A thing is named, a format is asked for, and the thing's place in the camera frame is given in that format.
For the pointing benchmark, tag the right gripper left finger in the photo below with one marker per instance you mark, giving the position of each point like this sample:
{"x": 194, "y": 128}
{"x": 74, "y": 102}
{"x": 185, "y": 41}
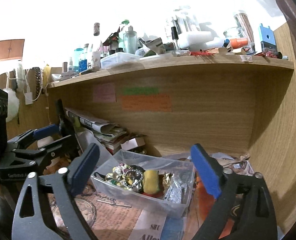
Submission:
{"x": 33, "y": 218}

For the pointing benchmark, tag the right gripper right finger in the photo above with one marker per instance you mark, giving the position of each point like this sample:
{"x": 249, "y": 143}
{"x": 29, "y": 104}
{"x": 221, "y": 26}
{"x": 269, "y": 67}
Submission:
{"x": 256, "y": 219}

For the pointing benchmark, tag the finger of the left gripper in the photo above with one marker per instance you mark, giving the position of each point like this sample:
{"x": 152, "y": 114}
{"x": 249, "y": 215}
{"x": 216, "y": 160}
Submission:
{"x": 44, "y": 156}
{"x": 32, "y": 135}

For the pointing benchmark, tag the floral scrunchie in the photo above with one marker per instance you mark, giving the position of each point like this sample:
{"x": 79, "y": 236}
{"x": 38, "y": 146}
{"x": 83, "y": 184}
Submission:
{"x": 121, "y": 183}

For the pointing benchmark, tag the black white braided band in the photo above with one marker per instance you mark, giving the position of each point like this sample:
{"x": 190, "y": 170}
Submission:
{"x": 133, "y": 178}

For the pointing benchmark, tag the silver foil pouch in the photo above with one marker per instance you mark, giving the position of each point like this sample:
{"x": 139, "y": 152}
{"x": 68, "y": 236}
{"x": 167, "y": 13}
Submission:
{"x": 176, "y": 191}

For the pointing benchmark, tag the yellow green sponge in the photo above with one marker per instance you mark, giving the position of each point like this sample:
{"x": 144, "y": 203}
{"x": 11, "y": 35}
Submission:
{"x": 151, "y": 181}

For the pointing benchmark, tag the gold drawstring pouch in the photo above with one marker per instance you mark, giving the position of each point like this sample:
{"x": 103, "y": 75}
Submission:
{"x": 166, "y": 181}

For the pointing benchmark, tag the red velvet pouch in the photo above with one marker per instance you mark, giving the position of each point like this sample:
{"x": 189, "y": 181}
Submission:
{"x": 158, "y": 195}

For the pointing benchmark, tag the cream mug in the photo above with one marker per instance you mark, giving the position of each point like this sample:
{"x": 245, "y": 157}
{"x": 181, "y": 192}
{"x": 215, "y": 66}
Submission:
{"x": 44, "y": 141}

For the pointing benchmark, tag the dark glass bottle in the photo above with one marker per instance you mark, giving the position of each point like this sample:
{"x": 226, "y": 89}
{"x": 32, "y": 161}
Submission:
{"x": 66, "y": 129}

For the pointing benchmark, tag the white fluffy pompom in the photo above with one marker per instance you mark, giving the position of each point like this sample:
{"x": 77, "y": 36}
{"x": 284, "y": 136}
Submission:
{"x": 13, "y": 104}

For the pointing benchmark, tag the rolled newspaper stack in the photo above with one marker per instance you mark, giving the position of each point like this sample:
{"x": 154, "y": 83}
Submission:
{"x": 109, "y": 134}

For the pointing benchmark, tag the small white cardboard box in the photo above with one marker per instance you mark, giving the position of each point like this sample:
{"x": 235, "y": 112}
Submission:
{"x": 133, "y": 143}

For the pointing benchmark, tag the clear plastic storage box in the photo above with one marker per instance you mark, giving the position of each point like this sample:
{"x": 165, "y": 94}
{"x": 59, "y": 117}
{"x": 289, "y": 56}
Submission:
{"x": 184, "y": 169}

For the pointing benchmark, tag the pink paper note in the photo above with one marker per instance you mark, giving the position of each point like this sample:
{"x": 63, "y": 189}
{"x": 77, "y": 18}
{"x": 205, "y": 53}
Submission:
{"x": 104, "y": 93}

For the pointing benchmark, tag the green paper note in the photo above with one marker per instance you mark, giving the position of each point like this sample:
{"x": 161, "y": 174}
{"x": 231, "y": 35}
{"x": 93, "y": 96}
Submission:
{"x": 140, "y": 91}

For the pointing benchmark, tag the orange paper note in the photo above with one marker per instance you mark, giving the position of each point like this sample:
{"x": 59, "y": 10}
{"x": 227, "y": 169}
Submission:
{"x": 152, "y": 103}

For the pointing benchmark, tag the clear lidded container on shelf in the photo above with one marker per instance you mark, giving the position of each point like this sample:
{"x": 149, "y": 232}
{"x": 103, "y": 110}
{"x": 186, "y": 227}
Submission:
{"x": 116, "y": 59}

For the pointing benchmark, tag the clear spray bottle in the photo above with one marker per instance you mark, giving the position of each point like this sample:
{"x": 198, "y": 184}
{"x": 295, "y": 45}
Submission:
{"x": 130, "y": 41}

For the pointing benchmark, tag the blue box on shelf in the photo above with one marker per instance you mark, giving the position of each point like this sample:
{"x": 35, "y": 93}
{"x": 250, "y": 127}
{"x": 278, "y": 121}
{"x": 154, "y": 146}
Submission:
{"x": 267, "y": 39}

